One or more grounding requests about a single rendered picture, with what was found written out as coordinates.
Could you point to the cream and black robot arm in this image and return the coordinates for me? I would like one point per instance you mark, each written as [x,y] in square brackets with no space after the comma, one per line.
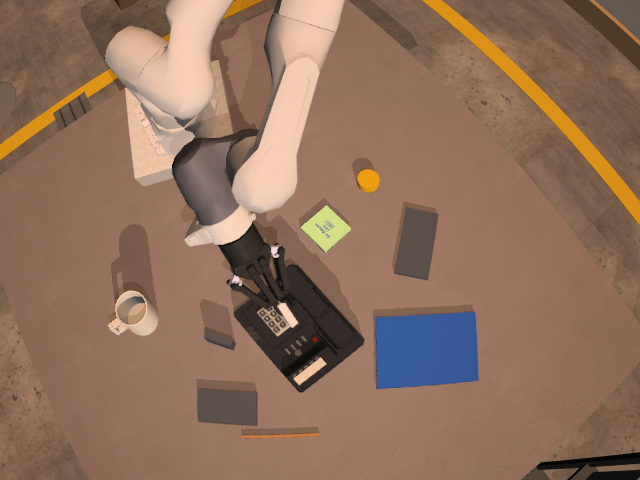
[178,80]

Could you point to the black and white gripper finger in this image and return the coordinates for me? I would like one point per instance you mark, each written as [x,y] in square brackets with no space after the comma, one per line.
[236,285]
[278,252]

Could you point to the dark grey desk phone body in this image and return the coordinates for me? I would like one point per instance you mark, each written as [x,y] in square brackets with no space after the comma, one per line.
[302,353]

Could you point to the yellow sticky note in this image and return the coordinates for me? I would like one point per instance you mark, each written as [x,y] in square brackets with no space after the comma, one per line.
[325,228]

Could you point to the orange cylinder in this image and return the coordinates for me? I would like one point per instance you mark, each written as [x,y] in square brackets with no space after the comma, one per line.
[368,180]

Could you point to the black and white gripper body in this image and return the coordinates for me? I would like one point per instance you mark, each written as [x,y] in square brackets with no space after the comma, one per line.
[245,249]

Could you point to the beige mug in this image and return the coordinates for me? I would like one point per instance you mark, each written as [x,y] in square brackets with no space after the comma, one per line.
[130,308]

